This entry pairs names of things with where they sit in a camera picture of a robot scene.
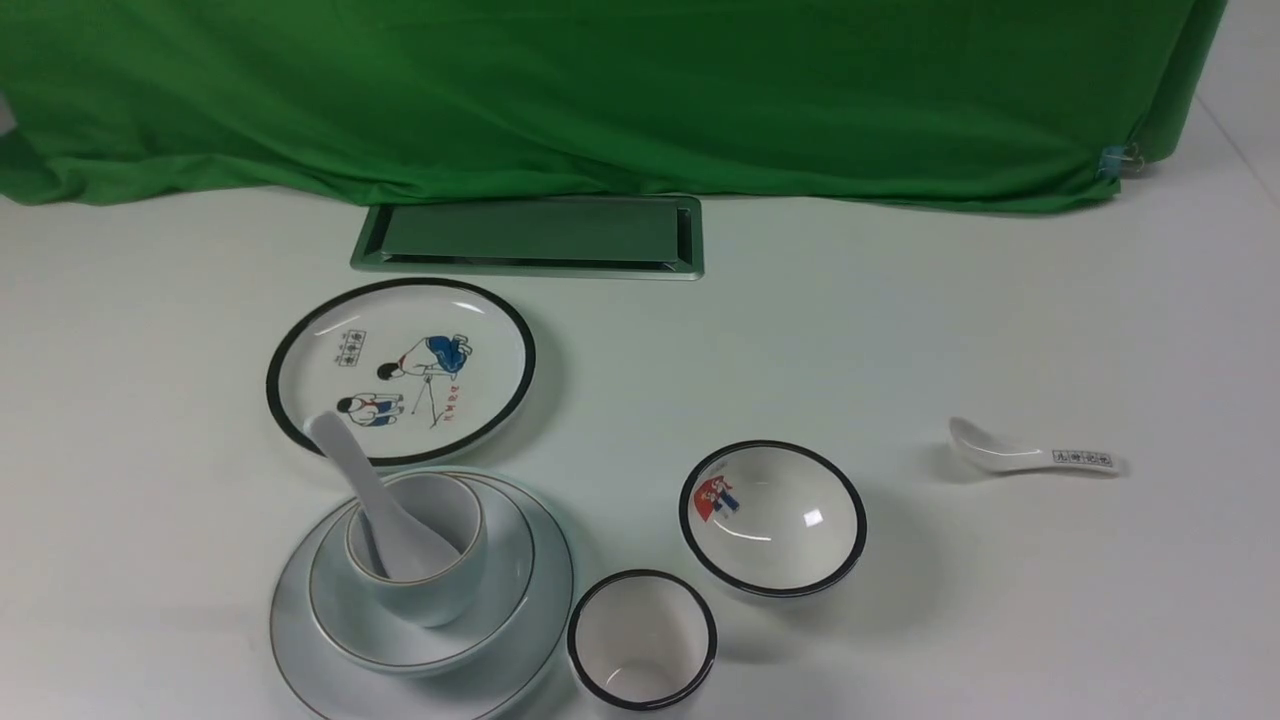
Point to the pale blue cup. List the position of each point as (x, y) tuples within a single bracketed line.
[(452, 509)]

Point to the plain white ceramic spoon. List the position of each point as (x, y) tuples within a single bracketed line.
[(385, 510)]

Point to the pale blue bowl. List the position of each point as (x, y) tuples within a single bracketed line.
[(364, 633)]

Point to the black-rimmed illustrated bowl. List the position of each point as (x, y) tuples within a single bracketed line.
[(772, 521)]

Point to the black-rimmed illustrated plate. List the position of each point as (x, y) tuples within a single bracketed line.
[(420, 369)]

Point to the black-rimmed white cup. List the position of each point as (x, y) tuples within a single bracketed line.
[(641, 645)]

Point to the white spoon with print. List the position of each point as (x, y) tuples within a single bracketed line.
[(1002, 456)]

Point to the large pale blue plate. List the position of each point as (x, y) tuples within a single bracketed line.
[(491, 685)]

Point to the green backdrop cloth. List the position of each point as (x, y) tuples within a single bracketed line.
[(1000, 106)]

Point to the blue binder clip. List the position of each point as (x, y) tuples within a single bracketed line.
[(1121, 161)]

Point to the metal table cable hatch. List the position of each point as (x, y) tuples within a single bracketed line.
[(583, 236)]

